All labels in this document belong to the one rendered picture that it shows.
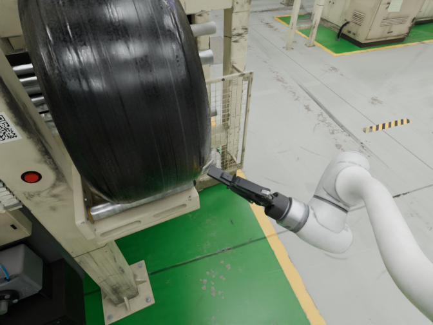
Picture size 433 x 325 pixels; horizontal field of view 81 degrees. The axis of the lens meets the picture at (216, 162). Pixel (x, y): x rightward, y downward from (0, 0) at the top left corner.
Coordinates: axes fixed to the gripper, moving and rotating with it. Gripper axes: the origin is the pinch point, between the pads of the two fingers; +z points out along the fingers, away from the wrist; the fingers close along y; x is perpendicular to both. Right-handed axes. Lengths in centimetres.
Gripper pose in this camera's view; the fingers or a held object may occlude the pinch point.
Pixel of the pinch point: (220, 175)
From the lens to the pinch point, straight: 71.5
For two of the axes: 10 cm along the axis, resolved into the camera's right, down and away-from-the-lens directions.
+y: -2.1, 2.9, 9.4
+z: -8.8, -4.8, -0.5
